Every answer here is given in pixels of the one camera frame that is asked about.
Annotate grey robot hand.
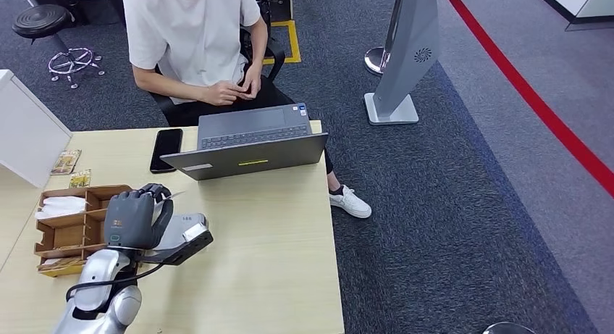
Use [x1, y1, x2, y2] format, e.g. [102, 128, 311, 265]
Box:
[103, 183, 174, 251]

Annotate person's right hand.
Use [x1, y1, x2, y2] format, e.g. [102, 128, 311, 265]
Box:
[198, 80, 245, 107]

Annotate person's left hand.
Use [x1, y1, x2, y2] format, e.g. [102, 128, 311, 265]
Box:
[237, 62, 264, 101]

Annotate white card reader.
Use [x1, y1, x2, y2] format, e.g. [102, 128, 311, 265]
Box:
[158, 212, 209, 251]

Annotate person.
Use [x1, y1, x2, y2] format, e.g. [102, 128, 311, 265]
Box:
[122, 0, 373, 220]

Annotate white room key cards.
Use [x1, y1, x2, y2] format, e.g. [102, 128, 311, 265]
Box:
[34, 196, 88, 221]

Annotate black office chair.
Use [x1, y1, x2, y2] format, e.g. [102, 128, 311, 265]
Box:
[149, 27, 287, 114]

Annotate yellow floor tape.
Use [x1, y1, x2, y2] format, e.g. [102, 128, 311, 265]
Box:
[262, 20, 302, 65]

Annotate wooden compartment organizer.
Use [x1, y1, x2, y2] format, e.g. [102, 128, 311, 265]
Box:
[33, 184, 133, 266]

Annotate yellow patterned packet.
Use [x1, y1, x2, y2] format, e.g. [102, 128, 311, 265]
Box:
[50, 149, 83, 176]
[68, 168, 93, 190]

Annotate dark grey laptop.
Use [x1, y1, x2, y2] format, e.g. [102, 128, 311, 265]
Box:
[159, 102, 330, 182]

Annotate black smartphone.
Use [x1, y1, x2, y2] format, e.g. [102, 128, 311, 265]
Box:
[148, 128, 184, 175]

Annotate white box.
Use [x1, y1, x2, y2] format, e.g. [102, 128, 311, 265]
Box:
[0, 69, 73, 189]

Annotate black and white cabinet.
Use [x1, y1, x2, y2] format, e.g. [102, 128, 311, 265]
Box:
[17, 0, 125, 27]

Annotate white sneaker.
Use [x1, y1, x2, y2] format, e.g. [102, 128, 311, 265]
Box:
[329, 185, 373, 220]

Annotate grey floor standing kiosk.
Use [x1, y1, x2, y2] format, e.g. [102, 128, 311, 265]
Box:
[364, 0, 441, 127]

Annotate black round stool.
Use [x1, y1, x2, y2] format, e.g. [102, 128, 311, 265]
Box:
[12, 4, 106, 89]

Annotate chrome round base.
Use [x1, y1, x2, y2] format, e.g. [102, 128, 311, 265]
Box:
[483, 322, 536, 334]

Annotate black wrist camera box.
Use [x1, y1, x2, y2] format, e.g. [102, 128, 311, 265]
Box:
[136, 220, 215, 267]

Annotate black equipment frame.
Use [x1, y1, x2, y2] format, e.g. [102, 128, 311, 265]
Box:
[253, 0, 295, 23]

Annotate chrome stanchion post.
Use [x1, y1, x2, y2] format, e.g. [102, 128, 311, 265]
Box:
[364, 0, 406, 77]

